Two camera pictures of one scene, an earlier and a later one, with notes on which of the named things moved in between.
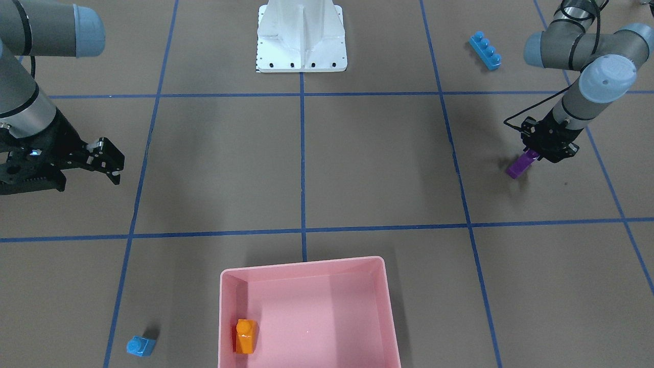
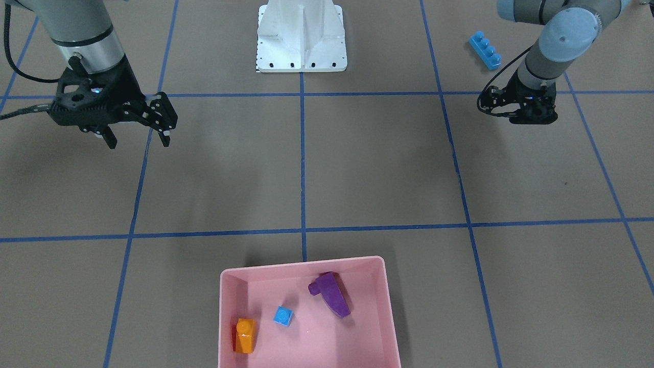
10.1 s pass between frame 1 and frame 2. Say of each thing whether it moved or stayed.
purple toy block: moved
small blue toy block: moved
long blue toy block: stayed
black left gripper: moved
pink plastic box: stayed
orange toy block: stayed
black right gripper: moved
